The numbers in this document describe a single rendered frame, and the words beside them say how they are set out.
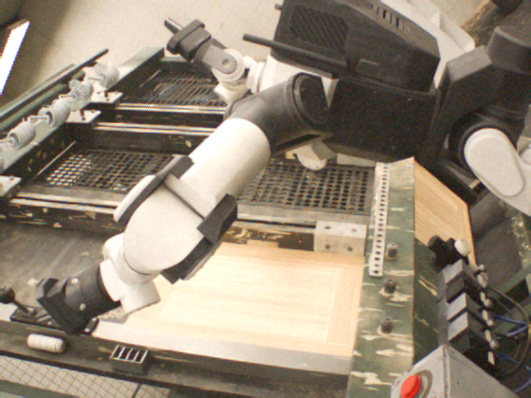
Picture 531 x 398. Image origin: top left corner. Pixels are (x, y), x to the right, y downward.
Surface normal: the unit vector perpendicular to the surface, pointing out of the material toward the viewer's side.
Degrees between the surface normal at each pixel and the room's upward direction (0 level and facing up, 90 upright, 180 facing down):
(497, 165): 90
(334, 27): 90
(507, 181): 90
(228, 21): 90
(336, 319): 53
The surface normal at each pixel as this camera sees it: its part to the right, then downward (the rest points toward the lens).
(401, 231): -0.02, -0.87
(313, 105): 0.76, -0.22
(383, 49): -0.21, 0.49
